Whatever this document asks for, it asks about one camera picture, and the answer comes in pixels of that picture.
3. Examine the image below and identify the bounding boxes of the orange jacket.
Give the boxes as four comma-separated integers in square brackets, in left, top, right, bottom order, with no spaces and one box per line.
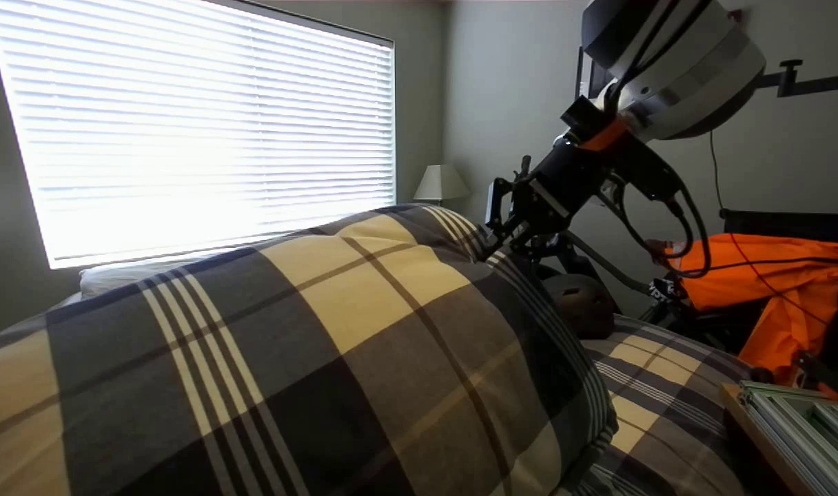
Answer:
[650,230,838,388]

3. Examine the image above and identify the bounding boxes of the large plaid pillow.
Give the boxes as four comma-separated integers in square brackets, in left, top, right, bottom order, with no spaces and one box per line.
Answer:
[0,202,624,496]

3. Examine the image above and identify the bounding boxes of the black helmet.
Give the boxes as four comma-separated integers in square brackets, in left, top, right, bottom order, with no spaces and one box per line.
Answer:
[537,271,617,341]

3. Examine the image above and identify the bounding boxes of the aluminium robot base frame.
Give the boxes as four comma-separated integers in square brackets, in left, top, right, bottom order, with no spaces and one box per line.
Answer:
[720,377,838,496]

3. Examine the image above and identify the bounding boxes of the dark wooden furniture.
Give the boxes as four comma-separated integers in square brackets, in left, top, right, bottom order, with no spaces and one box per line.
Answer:
[716,208,838,248]

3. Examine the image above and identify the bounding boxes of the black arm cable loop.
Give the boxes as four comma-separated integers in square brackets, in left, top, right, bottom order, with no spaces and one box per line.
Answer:
[609,151,716,282]

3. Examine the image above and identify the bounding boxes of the white table lamp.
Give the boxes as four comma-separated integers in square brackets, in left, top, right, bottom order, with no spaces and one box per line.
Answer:
[412,161,471,208]

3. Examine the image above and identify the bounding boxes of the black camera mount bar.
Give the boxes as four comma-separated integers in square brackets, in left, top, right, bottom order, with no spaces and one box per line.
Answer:
[756,56,838,103]

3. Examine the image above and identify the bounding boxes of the white window blinds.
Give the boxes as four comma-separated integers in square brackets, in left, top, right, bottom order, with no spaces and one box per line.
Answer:
[0,0,399,274]

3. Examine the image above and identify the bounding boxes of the flat plaid pillow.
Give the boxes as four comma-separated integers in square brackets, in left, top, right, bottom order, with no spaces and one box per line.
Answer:
[566,317,759,496]

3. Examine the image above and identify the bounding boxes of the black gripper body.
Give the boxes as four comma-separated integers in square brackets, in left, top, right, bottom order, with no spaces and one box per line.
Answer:
[523,126,633,237]

